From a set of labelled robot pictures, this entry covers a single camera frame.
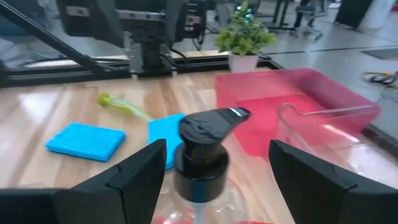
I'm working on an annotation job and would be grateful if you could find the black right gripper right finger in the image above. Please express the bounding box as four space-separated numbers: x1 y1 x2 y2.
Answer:
269 139 398 224

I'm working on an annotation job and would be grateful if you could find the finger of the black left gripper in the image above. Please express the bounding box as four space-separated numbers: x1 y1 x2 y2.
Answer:
93 0 125 47
164 0 187 43

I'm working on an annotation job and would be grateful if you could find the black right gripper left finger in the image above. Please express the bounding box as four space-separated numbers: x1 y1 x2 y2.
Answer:
54 139 168 224

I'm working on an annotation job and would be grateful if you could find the blue sponge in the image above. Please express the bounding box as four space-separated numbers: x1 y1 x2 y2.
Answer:
45 122 127 162
147 112 187 171

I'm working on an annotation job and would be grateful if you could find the yellow-green dish brush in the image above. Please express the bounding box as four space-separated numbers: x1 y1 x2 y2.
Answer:
96 92 154 121

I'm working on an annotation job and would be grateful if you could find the clear pump bottle black top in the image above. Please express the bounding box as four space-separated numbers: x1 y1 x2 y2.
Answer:
151 107 252 224

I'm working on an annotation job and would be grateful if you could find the narrow clear plastic bin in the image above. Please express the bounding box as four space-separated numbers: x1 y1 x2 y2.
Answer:
275 102 398 187

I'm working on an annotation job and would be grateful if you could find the green potted plant white pot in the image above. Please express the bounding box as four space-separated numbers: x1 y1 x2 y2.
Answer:
214 0 277 74

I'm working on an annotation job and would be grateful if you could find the red plastic bin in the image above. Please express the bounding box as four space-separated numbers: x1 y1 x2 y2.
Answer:
215 68 382 158

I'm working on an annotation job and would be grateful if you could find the office chair wheeled base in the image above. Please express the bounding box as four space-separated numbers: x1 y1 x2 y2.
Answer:
292 0 324 40

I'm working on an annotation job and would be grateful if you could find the gray floor mat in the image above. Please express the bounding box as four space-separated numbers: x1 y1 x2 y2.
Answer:
360 46 398 60

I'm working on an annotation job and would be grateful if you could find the yellow cable coil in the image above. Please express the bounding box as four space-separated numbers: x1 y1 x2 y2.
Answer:
362 70 398 88

